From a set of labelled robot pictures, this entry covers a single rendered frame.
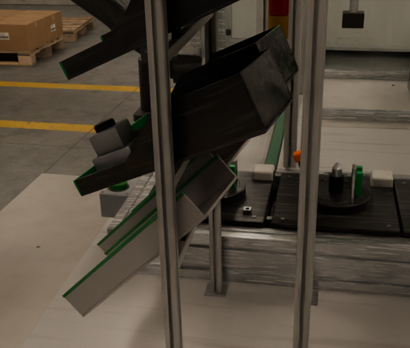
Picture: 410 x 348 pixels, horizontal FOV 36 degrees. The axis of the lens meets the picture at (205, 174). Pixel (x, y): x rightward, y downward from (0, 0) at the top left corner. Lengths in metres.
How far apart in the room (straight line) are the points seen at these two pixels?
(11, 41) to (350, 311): 5.75
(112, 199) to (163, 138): 0.68
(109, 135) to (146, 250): 0.16
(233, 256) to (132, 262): 0.39
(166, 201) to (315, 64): 0.24
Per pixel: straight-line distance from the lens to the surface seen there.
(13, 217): 1.57
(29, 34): 6.58
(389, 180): 1.40
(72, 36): 7.55
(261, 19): 2.30
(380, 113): 2.13
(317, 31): 0.68
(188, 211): 0.79
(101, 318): 1.18
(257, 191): 1.35
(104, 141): 0.87
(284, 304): 1.20
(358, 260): 1.21
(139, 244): 0.85
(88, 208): 1.57
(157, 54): 0.71
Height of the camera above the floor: 1.56
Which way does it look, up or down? 24 degrees down
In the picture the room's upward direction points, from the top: 1 degrees counter-clockwise
